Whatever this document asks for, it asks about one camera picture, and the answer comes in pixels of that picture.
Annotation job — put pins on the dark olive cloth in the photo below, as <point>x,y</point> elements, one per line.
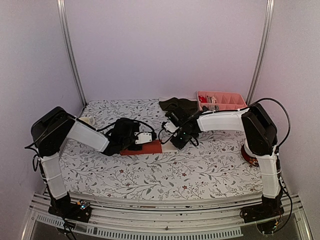
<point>188,106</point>

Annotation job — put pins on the aluminium frame post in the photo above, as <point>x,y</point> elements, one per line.
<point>69,50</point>
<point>268,18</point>

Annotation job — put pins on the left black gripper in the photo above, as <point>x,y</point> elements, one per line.
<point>138,146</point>

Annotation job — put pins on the robot arm white sleeve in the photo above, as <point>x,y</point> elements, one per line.
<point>49,135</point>
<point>260,143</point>

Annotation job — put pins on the left robot arm white sleeve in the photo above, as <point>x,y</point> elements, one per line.
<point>49,135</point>

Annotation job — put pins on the floral patterned table mat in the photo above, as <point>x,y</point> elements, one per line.
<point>213,169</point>

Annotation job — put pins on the right robot arm white sleeve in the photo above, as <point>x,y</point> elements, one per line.
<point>260,143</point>

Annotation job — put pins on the pink divided organizer tray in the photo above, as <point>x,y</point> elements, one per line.
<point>218,100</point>

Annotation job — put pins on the cream ceramic cup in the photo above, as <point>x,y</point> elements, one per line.
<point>88,120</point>

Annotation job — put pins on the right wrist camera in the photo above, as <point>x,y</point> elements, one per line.
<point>178,116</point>

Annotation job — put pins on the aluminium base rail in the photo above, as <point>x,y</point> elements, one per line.
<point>202,219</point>

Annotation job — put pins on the red underwear white waistband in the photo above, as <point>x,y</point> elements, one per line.
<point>154,147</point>

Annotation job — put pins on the right aluminium frame post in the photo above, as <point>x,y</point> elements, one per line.
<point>268,18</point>

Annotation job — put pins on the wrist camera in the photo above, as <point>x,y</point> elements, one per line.
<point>125,128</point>
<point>178,116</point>

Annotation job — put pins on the left aluminium frame post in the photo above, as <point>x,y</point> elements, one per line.
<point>69,50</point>

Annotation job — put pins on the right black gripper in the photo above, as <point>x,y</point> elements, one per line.
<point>180,144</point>

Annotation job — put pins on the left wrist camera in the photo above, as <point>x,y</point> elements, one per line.
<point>125,128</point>

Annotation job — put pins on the red floral saucer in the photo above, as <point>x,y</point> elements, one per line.
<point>249,159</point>

